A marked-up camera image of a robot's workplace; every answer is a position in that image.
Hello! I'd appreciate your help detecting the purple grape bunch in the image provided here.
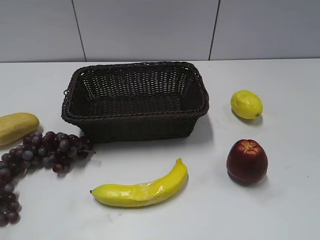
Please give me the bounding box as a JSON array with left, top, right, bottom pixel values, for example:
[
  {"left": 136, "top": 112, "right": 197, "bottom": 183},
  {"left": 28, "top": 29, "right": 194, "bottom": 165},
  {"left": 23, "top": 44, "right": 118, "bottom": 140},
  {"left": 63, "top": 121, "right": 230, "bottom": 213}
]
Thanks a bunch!
[{"left": 0, "top": 131, "right": 95, "bottom": 227}]

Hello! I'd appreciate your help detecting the red apple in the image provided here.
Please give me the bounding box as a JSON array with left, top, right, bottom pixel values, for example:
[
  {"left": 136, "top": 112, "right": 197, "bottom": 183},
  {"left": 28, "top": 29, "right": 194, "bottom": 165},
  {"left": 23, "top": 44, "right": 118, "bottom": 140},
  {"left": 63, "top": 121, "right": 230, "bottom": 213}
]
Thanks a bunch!
[{"left": 226, "top": 139, "right": 268, "bottom": 185}]

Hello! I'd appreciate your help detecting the yellow plastic banana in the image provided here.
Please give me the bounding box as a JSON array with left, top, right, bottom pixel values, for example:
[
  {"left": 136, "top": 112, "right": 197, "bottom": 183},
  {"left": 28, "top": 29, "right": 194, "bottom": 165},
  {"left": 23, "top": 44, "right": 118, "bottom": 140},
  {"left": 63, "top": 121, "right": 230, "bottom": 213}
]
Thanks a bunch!
[{"left": 90, "top": 158, "right": 188, "bottom": 208}]

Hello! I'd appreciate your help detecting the yellow mango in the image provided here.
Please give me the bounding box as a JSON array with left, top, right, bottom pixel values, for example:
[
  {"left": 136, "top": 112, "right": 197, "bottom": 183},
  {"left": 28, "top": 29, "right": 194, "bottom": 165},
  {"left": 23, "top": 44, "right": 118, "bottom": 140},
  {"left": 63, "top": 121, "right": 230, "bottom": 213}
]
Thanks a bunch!
[{"left": 0, "top": 112, "right": 40, "bottom": 147}]

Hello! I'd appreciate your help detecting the yellow lemon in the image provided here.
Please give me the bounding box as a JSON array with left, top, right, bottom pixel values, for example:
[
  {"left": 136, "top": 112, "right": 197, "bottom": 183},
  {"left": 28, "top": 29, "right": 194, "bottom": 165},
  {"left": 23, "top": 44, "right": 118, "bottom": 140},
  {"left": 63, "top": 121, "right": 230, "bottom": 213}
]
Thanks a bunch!
[{"left": 230, "top": 90, "right": 263, "bottom": 120}]

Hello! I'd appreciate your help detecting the dark brown woven basket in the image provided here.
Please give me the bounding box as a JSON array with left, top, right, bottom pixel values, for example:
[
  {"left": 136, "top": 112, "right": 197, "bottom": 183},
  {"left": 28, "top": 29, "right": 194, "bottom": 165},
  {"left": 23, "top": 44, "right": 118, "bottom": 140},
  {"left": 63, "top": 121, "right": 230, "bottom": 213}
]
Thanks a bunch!
[{"left": 61, "top": 61, "right": 209, "bottom": 144}]

